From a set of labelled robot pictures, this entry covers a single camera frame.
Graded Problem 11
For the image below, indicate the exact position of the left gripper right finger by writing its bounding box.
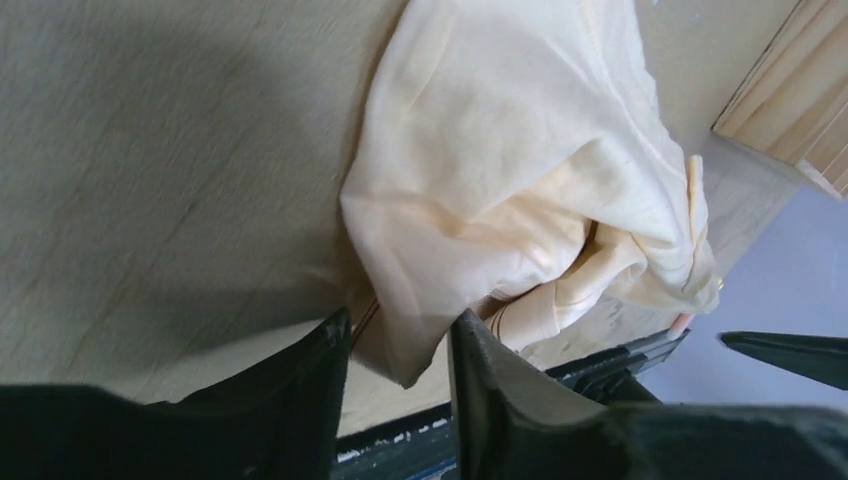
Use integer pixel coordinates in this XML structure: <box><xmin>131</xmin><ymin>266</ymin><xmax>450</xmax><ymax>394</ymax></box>
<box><xmin>449</xmin><ymin>311</ymin><xmax>847</xmax><ymax>479</ymax></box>

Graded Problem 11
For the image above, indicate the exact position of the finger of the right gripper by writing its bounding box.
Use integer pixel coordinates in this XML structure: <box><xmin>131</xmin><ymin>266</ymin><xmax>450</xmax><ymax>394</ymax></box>
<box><xmin>719</xmin><ymin>331</ymin><xmax>847</xmax><ymax>391</ymax></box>

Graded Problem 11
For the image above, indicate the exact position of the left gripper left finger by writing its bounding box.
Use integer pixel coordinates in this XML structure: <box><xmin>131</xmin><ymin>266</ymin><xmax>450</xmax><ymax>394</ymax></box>
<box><xmin>1</xmin><ymin>309</ymin><xmax>352</xmax><ymax>479</ymax></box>

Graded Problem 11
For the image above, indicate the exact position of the cream beige underwear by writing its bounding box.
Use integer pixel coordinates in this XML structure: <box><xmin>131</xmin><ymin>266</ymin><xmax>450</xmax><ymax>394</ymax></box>
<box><xmin>340</xmin><ymin>1</ymin><xmax>719</xmax><ymax>387</ymax></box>

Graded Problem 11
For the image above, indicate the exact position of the pink yellow marker pen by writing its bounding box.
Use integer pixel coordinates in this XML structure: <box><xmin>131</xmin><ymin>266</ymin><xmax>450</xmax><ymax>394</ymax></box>
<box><xmin>666</xmin><ymin>313</ymin><xmax>695</xmax><ymax>341</ymax></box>

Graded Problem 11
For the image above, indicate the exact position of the wooden compartment organizer tray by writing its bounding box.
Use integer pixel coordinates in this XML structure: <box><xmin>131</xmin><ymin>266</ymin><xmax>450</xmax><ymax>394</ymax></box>
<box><xmin>712</xmin><ymin>1</ymin><xmax>847</xmax><ymax>200</ymax></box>

